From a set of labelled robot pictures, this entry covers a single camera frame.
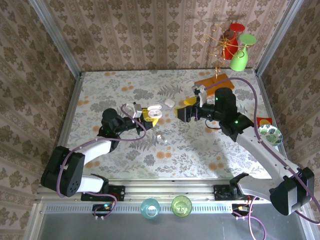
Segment leaf pattern bowl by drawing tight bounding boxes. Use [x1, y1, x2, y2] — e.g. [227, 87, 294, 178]
[257, 124, 284, 146]

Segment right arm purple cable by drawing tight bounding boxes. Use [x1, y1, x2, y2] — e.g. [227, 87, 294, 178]
[202, 76, 320, 240]

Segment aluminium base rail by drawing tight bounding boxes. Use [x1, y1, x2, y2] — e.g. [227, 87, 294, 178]
[34, 178, 307, 203]

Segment aluminium side rail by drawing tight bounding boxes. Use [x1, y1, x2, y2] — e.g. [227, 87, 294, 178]
[37, 71, 85, 187]
[254, 69, 297, 182]

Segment orange wooden stand base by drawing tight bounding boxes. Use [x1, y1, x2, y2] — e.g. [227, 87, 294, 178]
[194, 73, 236, 92]

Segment gold wire glass rack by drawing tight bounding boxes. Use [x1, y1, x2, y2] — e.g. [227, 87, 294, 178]
[199, 23, 241, 88]

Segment white oval earbud case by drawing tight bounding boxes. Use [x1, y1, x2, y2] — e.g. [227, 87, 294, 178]
[146, 103, 163, 119]

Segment grey metal shelf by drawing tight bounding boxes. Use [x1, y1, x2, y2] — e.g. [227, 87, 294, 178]
[23, 202, 320, 240]

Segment green plastic wine glass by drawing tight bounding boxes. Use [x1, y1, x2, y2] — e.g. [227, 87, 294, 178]
[229, 33, 258, 73]

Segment floral patterned table cover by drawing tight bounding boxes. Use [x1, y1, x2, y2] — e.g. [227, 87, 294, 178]
[61, 69, 288, 180]

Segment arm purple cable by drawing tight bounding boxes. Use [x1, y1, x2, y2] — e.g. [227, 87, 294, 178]
[56, 104, 148, 221]
[202, 76, 320, 240]

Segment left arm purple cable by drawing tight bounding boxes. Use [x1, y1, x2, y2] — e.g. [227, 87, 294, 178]
[56, 104, 148, 221]

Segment red packet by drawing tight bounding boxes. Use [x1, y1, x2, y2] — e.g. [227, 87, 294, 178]
[256, 116, 273, 127]

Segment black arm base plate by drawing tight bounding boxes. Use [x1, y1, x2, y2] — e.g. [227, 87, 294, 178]
[213, 184, 260, 201]
[80, 185, 126, 202]

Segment green translucent cup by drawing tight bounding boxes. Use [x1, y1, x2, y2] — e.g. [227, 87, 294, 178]
[171, 195, 193, 218]

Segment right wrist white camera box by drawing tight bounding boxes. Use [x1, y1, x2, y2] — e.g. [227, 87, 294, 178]
[191, 83, 208, 107]

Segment small black controller board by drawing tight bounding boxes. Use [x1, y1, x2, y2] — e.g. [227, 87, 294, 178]
[91, 203, 117, 217]
[231, 202, 252, 217]

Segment thin black cable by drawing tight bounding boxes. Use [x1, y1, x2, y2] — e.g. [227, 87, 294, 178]
[205, 119, 222, 130]

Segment red plastic wine glass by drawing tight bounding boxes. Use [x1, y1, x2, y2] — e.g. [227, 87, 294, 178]
[221, 22, 246, 61]

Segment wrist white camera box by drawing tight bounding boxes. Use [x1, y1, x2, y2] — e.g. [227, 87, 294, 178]
[191, 83, 208, 107]
[124, 101, 143, 119]

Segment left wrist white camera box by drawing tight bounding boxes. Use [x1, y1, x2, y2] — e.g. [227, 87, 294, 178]
[124, 101, 143, 119]

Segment aluminium frame post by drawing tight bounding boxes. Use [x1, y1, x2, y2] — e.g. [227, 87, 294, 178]
[27, 0, 83, 76]
[254, 0, 305, 75]

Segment blue translucent cup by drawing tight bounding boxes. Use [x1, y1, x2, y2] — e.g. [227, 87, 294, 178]
[139, 197, 161, 220]

